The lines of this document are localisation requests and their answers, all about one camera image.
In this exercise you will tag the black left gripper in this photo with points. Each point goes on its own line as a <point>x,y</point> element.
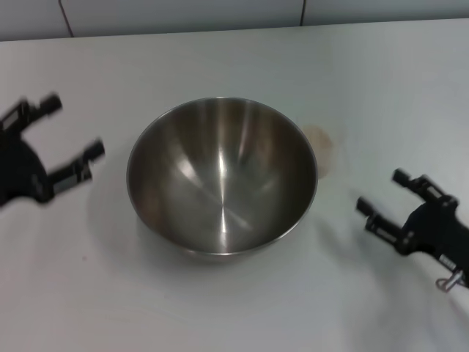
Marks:
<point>20,176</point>

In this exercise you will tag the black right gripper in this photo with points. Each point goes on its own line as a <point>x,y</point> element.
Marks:
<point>436,227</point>

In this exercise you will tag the clear plastic measuring cup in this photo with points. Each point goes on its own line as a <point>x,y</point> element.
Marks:
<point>329,146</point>

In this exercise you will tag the white uncooked rice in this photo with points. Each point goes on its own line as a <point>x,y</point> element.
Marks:
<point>324,146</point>

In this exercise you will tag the stainless steel mixing bowl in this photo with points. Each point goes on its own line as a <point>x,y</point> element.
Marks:
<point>220,176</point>

